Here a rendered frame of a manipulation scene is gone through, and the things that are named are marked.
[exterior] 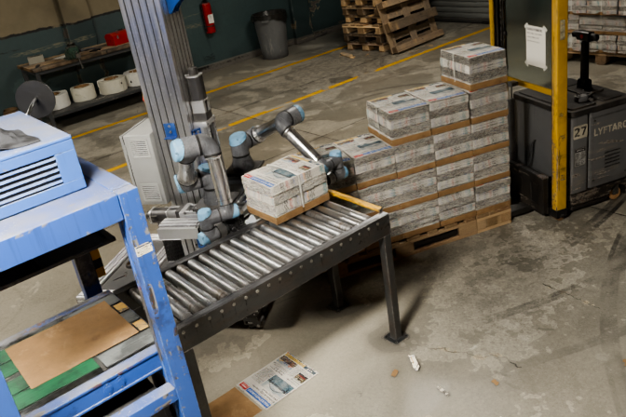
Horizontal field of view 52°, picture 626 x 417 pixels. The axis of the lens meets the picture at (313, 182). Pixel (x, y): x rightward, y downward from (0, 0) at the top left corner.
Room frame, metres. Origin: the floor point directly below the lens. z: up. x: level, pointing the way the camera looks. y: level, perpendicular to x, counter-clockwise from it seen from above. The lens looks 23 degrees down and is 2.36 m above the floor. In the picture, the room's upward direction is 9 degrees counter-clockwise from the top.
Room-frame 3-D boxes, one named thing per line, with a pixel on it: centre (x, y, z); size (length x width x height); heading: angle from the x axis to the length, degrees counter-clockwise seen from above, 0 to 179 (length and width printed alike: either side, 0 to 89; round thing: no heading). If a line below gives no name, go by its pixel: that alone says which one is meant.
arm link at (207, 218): (3.13, 0.58, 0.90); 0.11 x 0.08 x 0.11; 107
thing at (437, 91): (4.21, -0.91, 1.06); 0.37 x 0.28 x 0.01; 15
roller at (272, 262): (2.88, 0.34, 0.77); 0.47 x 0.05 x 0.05; 36
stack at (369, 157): (4.09, -0.50, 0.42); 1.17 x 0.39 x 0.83; 106
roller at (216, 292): (2.69, 0.60, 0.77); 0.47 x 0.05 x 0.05; 36
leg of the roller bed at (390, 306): (3.06, -0.33, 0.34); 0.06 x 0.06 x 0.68; 36
